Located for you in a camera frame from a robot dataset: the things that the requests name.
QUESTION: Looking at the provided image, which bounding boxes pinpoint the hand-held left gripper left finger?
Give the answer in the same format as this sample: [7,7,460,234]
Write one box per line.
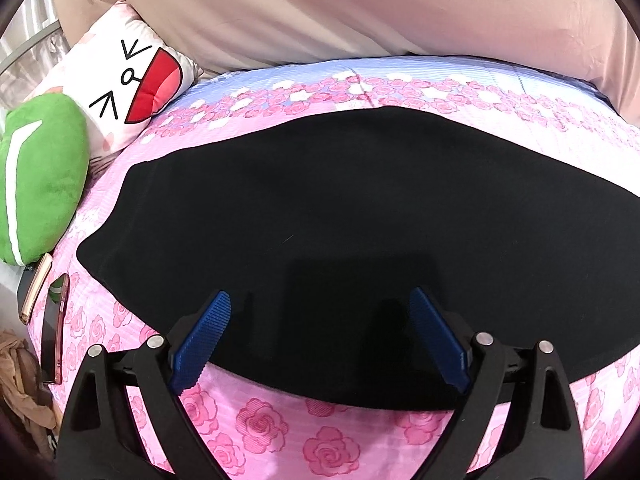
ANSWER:
[56,289,236,480]

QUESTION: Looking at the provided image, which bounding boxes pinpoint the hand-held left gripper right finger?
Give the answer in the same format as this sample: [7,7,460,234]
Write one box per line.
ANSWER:
[407,286,587,480]

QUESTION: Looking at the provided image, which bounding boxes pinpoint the black pants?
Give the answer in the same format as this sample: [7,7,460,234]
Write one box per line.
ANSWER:
[76,105,640,411]

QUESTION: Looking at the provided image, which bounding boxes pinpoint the pink rose print blanket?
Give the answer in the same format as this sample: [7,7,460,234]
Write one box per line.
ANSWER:
[25,55,640,480]

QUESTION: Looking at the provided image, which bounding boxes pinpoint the phone in red case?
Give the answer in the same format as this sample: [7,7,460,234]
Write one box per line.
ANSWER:
[40,273,71,385]

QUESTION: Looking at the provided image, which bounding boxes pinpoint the gold phone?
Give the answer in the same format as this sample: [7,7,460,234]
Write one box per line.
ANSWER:
[17,252,54,326]

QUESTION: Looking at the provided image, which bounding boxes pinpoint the brown cloth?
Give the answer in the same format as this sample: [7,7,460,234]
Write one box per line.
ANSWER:
[0,330,57,461]

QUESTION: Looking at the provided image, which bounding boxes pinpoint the green plush pillow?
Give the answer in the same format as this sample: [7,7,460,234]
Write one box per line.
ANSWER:
[0,92,91,267]

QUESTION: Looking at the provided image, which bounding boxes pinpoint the white cartoon face pillow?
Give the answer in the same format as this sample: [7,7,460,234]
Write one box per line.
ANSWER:
[25,0,203,156]

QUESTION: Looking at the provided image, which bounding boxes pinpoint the silver curtain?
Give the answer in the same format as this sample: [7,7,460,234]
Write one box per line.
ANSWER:
[0,0,68,108]

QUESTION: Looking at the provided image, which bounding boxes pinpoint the beige sheet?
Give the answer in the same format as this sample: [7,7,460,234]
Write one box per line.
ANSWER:
[50,0,640,126]

